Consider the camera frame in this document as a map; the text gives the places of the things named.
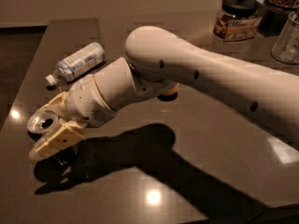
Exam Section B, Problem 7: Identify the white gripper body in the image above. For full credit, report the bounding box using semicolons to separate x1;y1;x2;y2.
65;75;116;128

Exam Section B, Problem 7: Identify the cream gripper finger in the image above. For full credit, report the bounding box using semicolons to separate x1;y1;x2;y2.
39;91;67;114
29;119;85;161

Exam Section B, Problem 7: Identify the green soda can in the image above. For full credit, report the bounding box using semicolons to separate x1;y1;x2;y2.
26;109;78;166

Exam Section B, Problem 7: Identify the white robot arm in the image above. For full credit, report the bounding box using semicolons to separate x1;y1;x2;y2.
27;26;299;161

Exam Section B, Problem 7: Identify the clear plastic water bottle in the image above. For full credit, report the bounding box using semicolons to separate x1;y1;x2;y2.
45;42;105;86

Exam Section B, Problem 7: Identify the orange fruit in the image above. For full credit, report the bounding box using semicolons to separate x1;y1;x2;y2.
161;83;178;96

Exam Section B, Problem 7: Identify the glass jar with black lid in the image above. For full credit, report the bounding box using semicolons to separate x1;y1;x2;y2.
213;0;261;42

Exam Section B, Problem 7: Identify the clear glass jar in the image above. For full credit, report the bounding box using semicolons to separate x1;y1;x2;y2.
271;9;299;64

